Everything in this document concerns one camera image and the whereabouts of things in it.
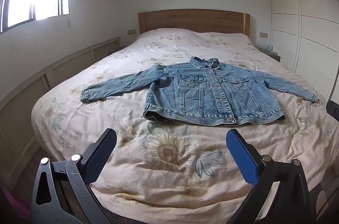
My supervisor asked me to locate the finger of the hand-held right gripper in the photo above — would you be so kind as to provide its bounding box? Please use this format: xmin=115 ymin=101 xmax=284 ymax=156
xmin=326 ymin=101 xmax=339 ymax=121

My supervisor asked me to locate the low white panelled cabinet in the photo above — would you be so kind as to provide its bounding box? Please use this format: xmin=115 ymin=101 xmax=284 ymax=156
xmin=0 ymin=37 xmax=121 ymax=174

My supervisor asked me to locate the bed with floral bedspread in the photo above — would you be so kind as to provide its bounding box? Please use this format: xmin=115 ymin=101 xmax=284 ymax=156
xmin=31 ymin=28 xmax=339 ymax=219

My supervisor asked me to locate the wooden nightstand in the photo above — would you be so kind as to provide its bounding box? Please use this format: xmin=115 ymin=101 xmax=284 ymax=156
xmin=261 ymin=48 xmax=281 ymax=62

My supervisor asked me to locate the wooden headboard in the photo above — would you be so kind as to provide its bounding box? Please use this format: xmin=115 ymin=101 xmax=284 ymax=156
xmin=138 ymin=9 xmax=251 ymax=36

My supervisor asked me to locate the blue denim jacket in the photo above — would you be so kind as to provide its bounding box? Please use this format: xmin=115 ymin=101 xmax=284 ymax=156
xmin=80 ymin=56 xmax=320 ymax=127

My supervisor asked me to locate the white wardrobe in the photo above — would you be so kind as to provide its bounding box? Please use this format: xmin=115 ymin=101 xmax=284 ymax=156
xmin=264 ymin=0 xmax=339 ymax=105

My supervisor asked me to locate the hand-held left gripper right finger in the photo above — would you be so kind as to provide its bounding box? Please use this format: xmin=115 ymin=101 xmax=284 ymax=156
xmin=226 ymin=129 xmax=317 ymax=224

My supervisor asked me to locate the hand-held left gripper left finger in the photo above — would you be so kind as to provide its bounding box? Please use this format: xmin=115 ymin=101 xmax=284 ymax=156
xmin=31 ymin=128 xmax=117 ymax=224

